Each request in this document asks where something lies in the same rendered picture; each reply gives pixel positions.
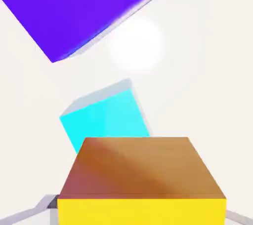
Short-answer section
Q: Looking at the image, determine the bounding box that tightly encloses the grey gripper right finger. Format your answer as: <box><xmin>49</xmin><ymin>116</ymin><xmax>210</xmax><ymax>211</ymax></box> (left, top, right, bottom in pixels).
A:
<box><xmin>225</xmin><ymin>209</ymin><xmax>253</xmax><ymax>225</ymax></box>

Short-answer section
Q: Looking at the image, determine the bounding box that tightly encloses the small yellow cube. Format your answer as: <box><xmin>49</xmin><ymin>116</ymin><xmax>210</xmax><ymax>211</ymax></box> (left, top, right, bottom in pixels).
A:
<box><xmin>57</xmin><ymin>136</ymin><xmax>227</xmax><ymax>225</ymax></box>

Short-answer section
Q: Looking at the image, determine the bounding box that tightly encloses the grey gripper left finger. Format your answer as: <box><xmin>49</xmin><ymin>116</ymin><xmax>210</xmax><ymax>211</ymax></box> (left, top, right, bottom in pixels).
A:
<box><xmin>0</xmin><ymin>194</ymin><xmax>60</xmax><ymax>225</ymax></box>

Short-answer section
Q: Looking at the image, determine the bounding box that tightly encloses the small cyan cube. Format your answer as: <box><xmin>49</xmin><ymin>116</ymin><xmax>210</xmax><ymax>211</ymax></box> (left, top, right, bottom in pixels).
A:
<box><xmin>59</xmin><ymin>78</ymin><xmax>152</xmax><ymax>155</ymax></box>

